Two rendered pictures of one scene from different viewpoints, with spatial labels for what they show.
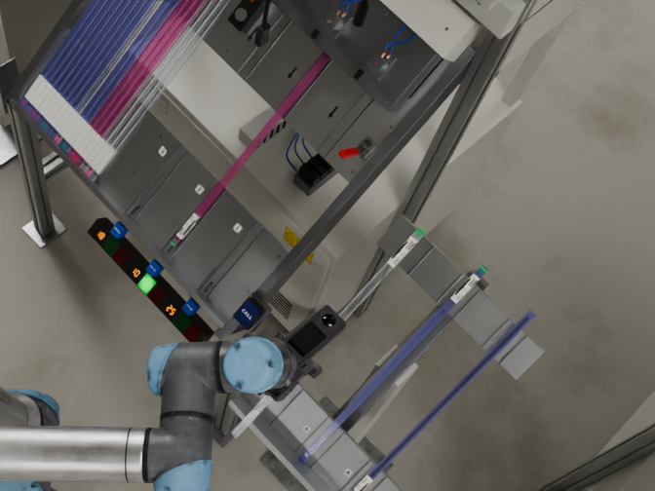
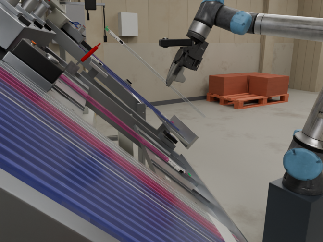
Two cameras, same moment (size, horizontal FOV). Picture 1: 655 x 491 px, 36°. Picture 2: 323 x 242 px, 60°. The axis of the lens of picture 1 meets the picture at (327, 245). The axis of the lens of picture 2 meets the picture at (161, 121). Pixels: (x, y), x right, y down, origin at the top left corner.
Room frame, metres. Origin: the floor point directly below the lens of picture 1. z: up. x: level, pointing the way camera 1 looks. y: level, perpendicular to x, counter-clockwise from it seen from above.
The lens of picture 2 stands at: (1.28, 0.78, 1.10)
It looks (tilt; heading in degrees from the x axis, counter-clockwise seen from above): 16 degrees down; 232
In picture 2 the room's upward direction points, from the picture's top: straight up
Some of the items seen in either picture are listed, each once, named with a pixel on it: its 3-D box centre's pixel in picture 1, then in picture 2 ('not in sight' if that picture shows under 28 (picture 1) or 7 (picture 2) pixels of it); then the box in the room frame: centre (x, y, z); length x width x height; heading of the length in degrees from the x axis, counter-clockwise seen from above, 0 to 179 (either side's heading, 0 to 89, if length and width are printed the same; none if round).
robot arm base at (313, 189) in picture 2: not in sight; (304, 174); (0.22, 0.35, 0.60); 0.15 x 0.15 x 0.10
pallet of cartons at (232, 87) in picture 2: not in sight; (247, 88); (-3.37, -2.39, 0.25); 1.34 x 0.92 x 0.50; 173
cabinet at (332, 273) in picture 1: (310, 142); not in sight; (1.40, 0.14, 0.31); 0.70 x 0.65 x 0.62; 64
